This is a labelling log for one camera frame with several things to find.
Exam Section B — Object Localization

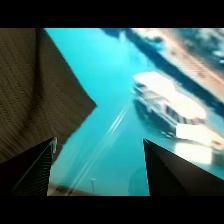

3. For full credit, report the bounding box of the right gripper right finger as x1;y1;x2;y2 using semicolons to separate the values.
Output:
142;138;224;196

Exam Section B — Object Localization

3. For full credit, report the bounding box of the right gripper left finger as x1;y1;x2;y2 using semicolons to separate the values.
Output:
0;136;58;196

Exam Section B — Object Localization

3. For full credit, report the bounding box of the grey knit sweater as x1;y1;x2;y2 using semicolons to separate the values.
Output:
0;28;98;165

